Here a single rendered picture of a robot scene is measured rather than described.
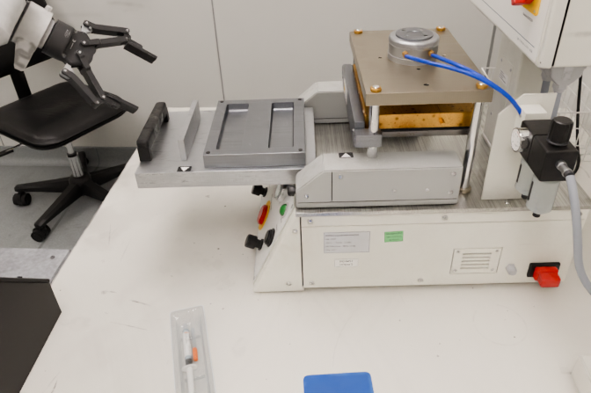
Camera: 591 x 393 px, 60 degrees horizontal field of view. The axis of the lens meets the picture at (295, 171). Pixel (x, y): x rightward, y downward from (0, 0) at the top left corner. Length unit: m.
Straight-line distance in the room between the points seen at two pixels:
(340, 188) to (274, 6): 1.59
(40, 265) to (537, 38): 0.93
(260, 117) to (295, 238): 0.24
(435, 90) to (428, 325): 0.38
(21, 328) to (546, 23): 0.84
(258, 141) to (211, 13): 1.54
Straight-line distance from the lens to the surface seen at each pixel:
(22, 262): 1.13
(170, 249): 1.05
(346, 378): 0.82
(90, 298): 1.00
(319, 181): 0.78
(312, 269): 0.88
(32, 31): 1.15
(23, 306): 0.89
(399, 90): 0.76
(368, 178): 0.78
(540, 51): 0.75
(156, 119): 0.94
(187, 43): 2.43
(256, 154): 0.83
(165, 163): 0.88
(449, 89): 0.77
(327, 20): 2.30
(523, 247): 0.93
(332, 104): 1.02
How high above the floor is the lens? 1.42
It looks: 34 degrees down
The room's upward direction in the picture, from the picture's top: 2 degrees counter-clockwise
